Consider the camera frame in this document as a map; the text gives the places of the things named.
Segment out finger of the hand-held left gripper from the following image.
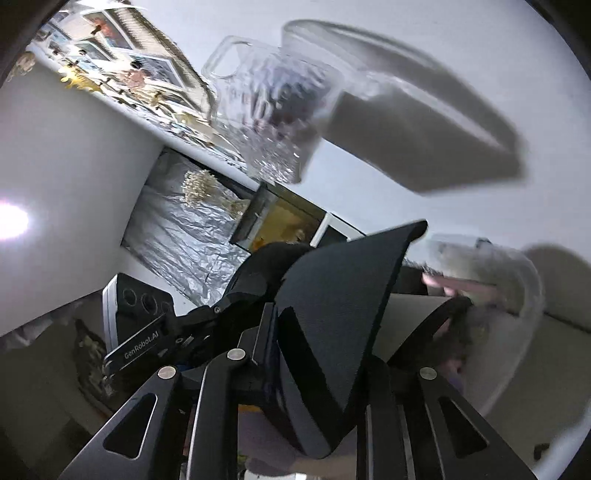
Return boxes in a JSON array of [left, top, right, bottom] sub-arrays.
[[210, 277, 271, 342]]

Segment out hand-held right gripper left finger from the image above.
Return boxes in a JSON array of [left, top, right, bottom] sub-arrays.
[[60, 302, 278, 480]]

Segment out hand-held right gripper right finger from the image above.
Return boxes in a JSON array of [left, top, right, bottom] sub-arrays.
[[358, 295, 539, 480]]

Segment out white sun visor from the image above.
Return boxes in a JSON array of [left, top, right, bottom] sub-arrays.
[[226, 220, 472, 460]]

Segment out clear plastic storage container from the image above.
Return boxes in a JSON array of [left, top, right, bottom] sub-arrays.
[[416, 233, 546, 416]]

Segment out black panel with round dials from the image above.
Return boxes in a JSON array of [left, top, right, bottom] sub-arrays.
[[102, 272, 176, 354]]

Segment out silver foil sheet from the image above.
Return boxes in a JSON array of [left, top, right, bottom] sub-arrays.
[[121, 150, 259, 305]]

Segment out glass fish tank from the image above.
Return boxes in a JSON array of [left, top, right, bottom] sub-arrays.
[[229, 182, 328, 254]]

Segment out glass vase of dried flowers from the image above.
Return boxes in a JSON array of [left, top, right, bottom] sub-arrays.
[[181, 170, 245, 217]]

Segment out pink plastic toy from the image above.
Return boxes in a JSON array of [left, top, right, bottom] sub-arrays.
[[422, 272, 497, 296]]

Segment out clear plastic bag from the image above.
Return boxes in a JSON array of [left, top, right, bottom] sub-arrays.
[[201, 34, 345, 185]]

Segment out burlap photo board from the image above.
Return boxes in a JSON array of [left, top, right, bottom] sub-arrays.
[[28, 4, 250, 167]]

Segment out pinned photo collection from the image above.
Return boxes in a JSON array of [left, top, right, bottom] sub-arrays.
[[32, 7, 218, 121]]

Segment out white frame drawer unit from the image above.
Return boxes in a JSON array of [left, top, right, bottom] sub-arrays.
[[308, 212, 370, 250]]

